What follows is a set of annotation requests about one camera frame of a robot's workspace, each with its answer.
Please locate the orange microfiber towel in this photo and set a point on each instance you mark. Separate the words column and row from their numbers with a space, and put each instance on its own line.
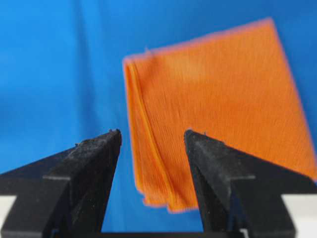
column 235, row 86

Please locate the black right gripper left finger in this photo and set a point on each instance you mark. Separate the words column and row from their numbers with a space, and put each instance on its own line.
column 64, row 195

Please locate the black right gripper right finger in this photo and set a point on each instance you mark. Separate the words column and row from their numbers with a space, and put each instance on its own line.
column 246, row 196

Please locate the blue table cloth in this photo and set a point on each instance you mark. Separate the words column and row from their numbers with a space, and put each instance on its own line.
column 61, row 77

